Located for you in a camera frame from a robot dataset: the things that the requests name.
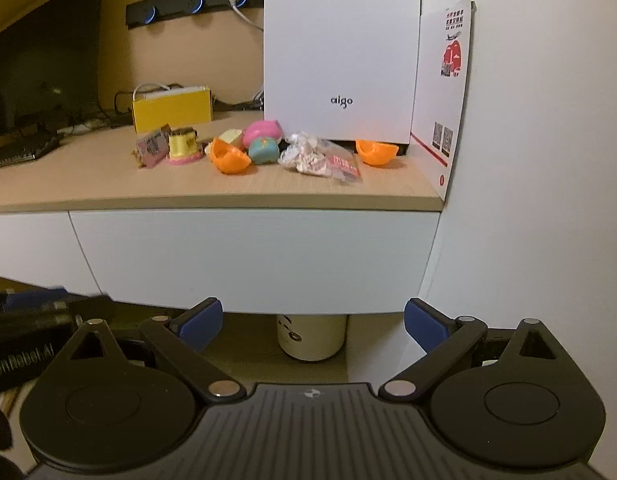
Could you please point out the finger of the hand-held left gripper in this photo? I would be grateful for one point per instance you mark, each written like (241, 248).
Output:
(28, 320)
(38, 299)

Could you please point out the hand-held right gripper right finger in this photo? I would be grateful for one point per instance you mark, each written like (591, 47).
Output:
(426, 325)

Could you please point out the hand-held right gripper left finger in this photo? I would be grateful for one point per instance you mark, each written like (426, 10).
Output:
(201, 322)

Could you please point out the orange capsule half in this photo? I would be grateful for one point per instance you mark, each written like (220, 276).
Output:
(228, 162)
(376, 155)

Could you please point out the golden beaded trinket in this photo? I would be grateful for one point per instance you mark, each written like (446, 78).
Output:
(138, 157)

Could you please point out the yellow cake toy pink base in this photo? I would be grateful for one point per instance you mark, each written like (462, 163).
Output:
(181, 145)

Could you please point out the teal toy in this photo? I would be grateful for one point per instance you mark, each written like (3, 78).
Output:
(263, 152)

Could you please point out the purple pink snack packet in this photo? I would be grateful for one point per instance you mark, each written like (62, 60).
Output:
(153, 147)

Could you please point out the white wrapper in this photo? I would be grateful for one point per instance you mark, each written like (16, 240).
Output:
(306, 157)

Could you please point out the white cabinet front panel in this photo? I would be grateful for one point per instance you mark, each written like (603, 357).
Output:
(28, 245)

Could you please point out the cream round jar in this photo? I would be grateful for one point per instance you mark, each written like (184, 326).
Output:
(311, 340)

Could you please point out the black keyboard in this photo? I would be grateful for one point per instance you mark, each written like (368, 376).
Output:
(18, 150)

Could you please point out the yellow box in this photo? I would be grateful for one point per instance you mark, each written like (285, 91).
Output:
(171, 110)

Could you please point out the white card with red print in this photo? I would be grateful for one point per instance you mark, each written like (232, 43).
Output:
(443, 100)

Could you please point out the black monitor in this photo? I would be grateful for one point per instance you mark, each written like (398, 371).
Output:
(38, 70)

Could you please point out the white computer case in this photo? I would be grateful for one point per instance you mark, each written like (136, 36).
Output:
(338, 35)

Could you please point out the black power strip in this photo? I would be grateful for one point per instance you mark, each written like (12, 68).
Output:
(168, 10)

